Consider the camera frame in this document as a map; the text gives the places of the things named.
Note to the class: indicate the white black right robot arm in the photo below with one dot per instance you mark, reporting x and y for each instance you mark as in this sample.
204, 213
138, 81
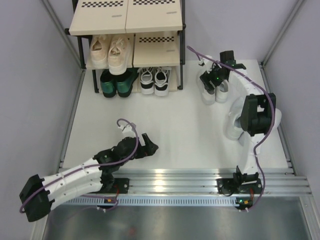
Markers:
251, 119

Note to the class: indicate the white leather sneaker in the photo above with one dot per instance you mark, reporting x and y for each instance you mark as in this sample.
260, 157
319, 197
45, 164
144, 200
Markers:
233, 129
278, 117

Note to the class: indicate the black beige shoe shelf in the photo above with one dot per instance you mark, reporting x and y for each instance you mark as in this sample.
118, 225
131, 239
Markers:
155, 29

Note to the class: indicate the beige lace sneaker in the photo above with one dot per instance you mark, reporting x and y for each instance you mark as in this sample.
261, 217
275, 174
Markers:
118, 55
99, 49

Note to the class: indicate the white leather sneaker right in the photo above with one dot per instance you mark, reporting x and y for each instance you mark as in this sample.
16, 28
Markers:
278, 117

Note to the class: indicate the aluminium frame post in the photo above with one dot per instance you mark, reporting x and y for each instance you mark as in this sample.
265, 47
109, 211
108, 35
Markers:
60, 28
288, 21

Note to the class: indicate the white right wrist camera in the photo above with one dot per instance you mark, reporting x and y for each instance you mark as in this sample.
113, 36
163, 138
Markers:
206, 63

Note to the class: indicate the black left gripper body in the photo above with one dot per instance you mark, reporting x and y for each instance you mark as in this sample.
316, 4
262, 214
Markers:
137, 154

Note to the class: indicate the aluminium frame post left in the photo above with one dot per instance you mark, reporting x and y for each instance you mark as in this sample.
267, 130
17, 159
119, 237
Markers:
60, 28

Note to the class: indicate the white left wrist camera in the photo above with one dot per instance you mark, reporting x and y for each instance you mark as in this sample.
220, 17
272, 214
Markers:
127, 129

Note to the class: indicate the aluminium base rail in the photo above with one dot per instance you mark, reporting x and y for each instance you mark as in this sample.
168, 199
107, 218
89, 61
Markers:
202, 187

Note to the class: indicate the aluminium frame post right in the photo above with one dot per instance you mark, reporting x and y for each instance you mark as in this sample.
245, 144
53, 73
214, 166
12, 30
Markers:
288, 21

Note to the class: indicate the black white sneaker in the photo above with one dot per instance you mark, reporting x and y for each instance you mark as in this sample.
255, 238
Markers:
161, 81
146, 80

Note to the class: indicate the white grey sneaker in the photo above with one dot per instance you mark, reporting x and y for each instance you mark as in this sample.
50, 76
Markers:
222, 92
208, 99

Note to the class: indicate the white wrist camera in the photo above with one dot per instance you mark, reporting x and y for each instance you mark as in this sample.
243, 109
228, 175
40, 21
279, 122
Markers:
127, 129
206, 63

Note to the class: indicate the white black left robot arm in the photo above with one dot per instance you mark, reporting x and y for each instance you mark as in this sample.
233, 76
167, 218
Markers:
41, 195

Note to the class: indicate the green loafer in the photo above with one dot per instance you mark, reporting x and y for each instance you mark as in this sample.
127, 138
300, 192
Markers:
108, 84
125, 81

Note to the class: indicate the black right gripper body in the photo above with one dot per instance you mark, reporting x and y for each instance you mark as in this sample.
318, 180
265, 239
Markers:
216, 79

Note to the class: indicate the white leather sneaker left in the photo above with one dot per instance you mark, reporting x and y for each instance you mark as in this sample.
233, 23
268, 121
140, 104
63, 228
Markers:
233, 129

